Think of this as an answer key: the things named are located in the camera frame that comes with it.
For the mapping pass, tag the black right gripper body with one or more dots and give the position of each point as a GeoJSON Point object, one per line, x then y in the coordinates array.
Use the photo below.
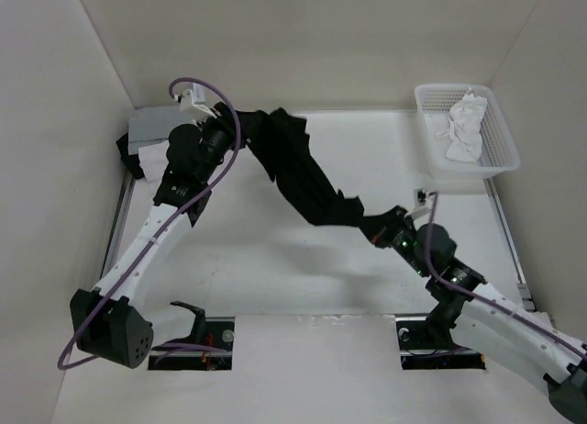
{"type": "Point", "coordinates": [397, 234]}

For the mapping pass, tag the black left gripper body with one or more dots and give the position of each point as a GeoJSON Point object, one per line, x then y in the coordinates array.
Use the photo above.
{"type": "Point", "coordinates": [221, 136]}

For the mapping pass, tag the black tank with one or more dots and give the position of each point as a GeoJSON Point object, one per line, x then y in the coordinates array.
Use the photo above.
{"type": "Point", "coordinates": [280, 143]}
{"type": "Point", "coordinates": [130, 161]}

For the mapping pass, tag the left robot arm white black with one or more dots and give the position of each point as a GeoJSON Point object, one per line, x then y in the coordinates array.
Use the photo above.
{"type": "Point", "coordinates": [111, 321]}

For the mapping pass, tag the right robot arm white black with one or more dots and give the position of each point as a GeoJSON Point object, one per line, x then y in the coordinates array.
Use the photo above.
{"type": "Point", "coordinates": [471, 313]}

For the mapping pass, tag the white folded tank top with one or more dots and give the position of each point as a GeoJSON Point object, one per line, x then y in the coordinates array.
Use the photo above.
{"type": "Point", "coordinates": [153, 162]}

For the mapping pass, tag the grey folded tank top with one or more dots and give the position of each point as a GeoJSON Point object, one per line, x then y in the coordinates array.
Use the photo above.
{"type": "Point", "coordinates": [152, 125]}

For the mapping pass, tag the black folded tank top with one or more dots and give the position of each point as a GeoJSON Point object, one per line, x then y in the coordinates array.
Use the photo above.
{"type": "Point", "coordinates": [130, 161]}

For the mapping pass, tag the white crumpled tank top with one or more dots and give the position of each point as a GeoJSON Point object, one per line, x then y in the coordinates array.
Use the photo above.
{"type": "Point", "coordinates": [464, 129]}

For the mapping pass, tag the white plastic laundry basket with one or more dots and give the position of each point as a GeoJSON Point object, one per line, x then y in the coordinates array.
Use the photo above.
{"type": "Point", "coordinates": [499, 152]}

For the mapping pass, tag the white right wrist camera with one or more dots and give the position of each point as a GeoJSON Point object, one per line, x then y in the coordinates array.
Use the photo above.
{"type": "Point", "coordinates": [423, 202]}

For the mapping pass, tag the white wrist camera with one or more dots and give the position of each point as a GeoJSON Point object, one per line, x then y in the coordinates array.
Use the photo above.
{"type": "Point", "coordinates": [423, 202]}
{"type": "Point", "coordinates": [193, 100]}

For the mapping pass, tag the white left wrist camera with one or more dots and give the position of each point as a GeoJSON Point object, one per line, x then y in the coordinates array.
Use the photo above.
{"type": "Point", "coordinates": [193, 100]}

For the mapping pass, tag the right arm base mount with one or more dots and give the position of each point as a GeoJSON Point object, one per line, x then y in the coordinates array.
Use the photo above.
{"type": "Point", "coordinates": [420, 351]}

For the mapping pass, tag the left aluminium table rail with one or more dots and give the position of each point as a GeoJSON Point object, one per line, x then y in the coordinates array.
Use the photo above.
{"type": "Point", "coordinates": [119, 222]}

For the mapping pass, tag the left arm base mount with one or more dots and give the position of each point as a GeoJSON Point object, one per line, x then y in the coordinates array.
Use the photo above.
{"type": "Point", "coordinates": [204, 344]}

